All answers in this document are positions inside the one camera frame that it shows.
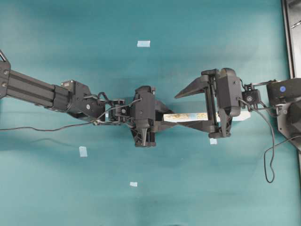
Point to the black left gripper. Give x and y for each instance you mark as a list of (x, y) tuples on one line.
[(143, 113)]

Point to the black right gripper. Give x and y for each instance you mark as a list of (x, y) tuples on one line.
[(227, 87)]

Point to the white wooden board with hole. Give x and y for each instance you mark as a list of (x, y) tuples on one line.
[(186, 117)]

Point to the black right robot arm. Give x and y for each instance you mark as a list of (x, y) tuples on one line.
[(284, 97)]

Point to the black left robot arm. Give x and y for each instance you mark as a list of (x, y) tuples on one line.
[(70, 97)]

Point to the light blue tape right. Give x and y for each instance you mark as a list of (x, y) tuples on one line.
[(213, 141)]

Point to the light blue tape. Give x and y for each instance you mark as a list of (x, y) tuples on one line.
[(143, 43), (134, 184), (213, 141), (83, 152)]

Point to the light blue tape bottom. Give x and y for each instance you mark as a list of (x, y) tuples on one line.
[(134, 184)]

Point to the light blue tape top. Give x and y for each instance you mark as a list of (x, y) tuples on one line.
[(143, 43)]

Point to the light blue tape left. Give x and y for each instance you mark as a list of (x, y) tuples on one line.
[(83, 152)]

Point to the black frame at edge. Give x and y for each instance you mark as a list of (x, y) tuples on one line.
[(292, 24)]

